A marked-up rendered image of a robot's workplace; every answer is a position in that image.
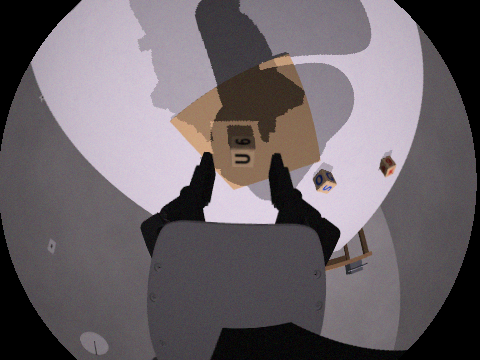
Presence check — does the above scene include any tan flat square mat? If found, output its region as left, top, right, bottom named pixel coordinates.
left=170, top=54, right=321, bottom=190

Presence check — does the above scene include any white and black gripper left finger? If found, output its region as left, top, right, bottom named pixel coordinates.
left=140, top=152, right=216, bottom=258

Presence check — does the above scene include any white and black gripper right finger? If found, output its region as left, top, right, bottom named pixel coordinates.
left=268, top=153, right=341, bottom=266

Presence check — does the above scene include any wooden letter block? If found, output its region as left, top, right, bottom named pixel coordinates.
left=230, top=136, right=256, bottom=167
left=313, top=169, right=337, bottom=194
left=379, top=156, right=396, bottom=177

